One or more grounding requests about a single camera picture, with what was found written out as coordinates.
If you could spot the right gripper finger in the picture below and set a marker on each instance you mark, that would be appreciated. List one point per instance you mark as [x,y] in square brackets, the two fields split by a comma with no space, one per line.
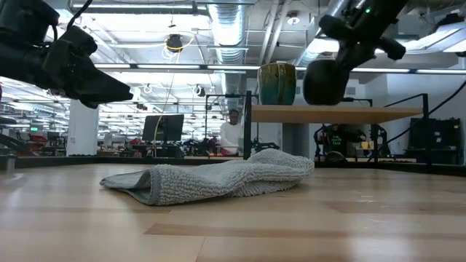
[349,60]

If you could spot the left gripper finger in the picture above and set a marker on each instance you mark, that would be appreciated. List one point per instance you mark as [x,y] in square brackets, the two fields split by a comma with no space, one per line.
[102,87]

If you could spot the black mug yellow inside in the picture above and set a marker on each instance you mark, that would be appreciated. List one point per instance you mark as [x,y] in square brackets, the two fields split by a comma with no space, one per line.
[324,85]

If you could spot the green brown glazed mug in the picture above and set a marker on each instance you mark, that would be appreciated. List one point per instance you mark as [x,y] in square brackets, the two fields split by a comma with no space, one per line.
[276,87]

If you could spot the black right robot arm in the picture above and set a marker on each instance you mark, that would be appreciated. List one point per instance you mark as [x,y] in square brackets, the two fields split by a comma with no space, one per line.
[386,9]

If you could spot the white pillar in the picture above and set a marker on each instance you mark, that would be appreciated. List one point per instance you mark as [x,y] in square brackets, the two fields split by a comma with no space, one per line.
[82,127]

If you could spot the dark background monitor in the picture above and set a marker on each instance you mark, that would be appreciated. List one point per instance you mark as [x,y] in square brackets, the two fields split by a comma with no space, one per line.
[164,127]

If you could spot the person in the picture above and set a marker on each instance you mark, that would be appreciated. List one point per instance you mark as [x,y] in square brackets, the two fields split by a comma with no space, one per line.
[230,136]
[342,140]

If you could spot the grey dome object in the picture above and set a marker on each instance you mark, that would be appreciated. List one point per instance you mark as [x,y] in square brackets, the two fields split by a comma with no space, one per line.
[335,156]

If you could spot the black equipment case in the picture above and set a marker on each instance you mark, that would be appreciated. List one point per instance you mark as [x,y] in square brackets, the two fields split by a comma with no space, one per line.
[433,140]

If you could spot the grey terry cloth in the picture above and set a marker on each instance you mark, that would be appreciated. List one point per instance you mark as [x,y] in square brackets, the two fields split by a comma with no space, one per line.
[218,178]

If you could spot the silver ceiling duct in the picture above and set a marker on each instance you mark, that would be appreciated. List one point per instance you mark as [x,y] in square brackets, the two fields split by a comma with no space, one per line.
[327,9]
[227,32]

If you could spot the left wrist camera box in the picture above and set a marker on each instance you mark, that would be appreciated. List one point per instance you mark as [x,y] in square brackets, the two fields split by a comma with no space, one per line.
[25,18]

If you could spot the black shelf post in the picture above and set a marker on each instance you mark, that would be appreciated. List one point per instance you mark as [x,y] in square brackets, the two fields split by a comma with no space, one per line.
[247,127]

